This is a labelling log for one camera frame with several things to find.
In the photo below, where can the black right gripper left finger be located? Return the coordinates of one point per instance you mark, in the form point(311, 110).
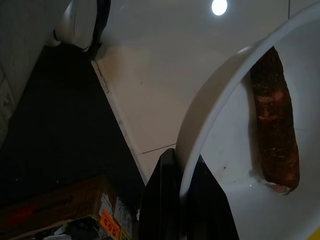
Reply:
point(160, 205)

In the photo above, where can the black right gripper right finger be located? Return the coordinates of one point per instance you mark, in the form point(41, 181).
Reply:
point(207, 212)

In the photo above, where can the plain white bowl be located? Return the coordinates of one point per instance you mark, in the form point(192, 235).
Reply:
point(225, 125)

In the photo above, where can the brown sausage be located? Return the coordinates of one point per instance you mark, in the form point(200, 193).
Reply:
point(275, 125)

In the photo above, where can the brown cardboard box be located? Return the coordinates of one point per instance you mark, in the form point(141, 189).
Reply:
point(62, 202)

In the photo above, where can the white robot leg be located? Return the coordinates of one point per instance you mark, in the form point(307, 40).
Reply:
point(77, 22)

